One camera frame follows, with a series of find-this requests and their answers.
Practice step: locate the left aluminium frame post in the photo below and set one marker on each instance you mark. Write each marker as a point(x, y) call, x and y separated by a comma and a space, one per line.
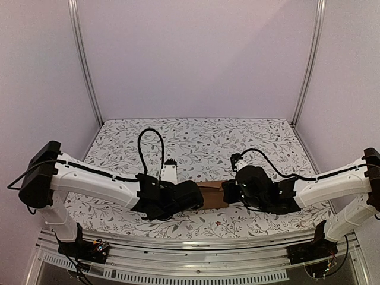
point(82, 57)

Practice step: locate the aluminium frame post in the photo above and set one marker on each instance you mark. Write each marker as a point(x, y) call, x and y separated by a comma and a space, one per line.
point(82, 57)
point(313, 51)

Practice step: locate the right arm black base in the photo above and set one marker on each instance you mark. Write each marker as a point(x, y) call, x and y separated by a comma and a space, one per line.
point(318, 248)

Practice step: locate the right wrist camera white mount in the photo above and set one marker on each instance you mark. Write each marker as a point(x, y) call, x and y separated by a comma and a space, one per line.
point(237, 162)

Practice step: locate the brown cardboard box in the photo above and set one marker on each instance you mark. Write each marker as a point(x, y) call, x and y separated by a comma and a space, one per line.
point(213, 194)

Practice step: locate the floral patterned table mat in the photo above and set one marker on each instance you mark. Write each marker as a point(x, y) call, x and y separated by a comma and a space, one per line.
point(202, 150)

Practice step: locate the aluminium front rail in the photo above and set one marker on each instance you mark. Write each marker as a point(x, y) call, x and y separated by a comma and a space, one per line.
point(149, 260)

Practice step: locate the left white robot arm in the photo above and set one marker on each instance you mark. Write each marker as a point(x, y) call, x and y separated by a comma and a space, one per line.
point(52, 171)

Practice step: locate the right aluminium frame post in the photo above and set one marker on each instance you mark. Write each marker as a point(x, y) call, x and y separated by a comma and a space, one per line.
point(313, 51)

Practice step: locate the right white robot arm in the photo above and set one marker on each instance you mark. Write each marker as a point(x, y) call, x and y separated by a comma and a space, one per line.
point(359, 178)

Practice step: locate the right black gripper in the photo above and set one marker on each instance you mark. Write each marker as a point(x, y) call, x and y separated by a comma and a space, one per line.
point(228, 192)

